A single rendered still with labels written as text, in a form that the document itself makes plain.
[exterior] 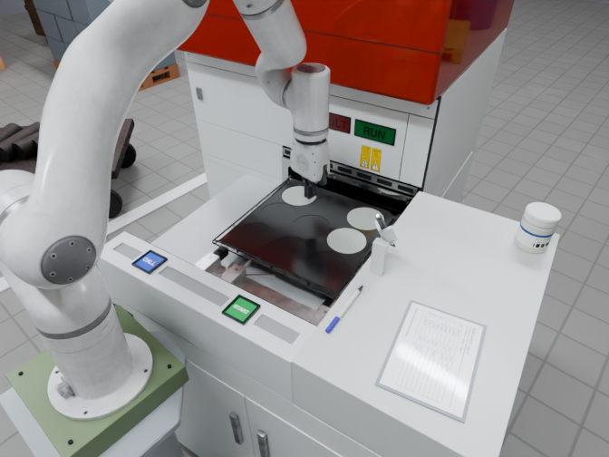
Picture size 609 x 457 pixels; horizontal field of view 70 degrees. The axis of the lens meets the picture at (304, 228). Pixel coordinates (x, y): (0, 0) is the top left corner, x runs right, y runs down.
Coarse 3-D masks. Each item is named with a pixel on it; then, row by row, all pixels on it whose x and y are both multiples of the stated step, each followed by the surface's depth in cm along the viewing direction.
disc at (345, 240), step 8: (336, 232) 115; (344, 232) 115; (352, 232) 115; (360, 232) 115; (328, 240) 112; (336, 240) 112; (344, 240) 112; (352, 240) 112; (360, 240) 112; (336, 248) 110; (344, 248) 110; (352, 248) 110; (360, 248) 110
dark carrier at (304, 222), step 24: (264, 216) 121; (288, 216) 121; (312, 216) 120; (336, 216) 120; (384, 216) 120; (240, 240) 113; (264, 240) 113; (288, 240) 113; (312, 240) 112; (288, 264) 106; (312, 264) 106; (336, 264) 106; (336, 288) 99
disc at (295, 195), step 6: (300, 186) 132; (288, 192) 129; (294, 192) 129; (300, 192) 129; (288, 198) 127; (294, 198) 127; (300, 198) 127; (306, 198) 127; (312, 198) 127; (294, 204) 124; (300, 204) 124; (306, 204) 124
